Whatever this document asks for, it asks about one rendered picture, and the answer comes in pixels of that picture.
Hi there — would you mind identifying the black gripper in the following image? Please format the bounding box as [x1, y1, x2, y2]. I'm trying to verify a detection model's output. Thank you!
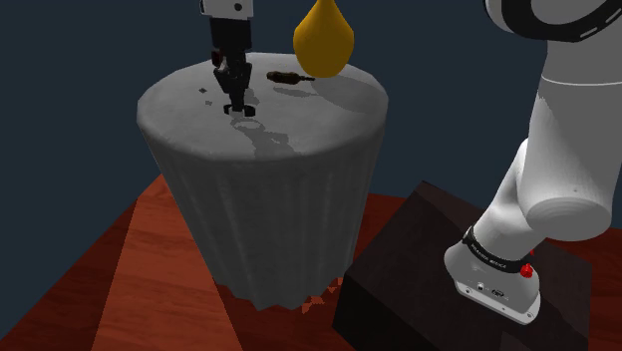
[208, 15, 254, 113]

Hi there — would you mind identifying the yellow teardrop vase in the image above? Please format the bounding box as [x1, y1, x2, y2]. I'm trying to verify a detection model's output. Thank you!
[292, 0, 356, 80]

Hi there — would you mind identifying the round table with grey cloth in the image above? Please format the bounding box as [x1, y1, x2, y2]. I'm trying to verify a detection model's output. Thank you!
[136, 50, 391, 312]

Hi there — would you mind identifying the dark robot stand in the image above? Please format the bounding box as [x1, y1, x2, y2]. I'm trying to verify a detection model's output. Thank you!
[331, 180, 595, 351]

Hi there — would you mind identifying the small black ring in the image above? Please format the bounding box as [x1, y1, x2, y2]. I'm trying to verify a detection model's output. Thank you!
[222, 103, 257, 119]

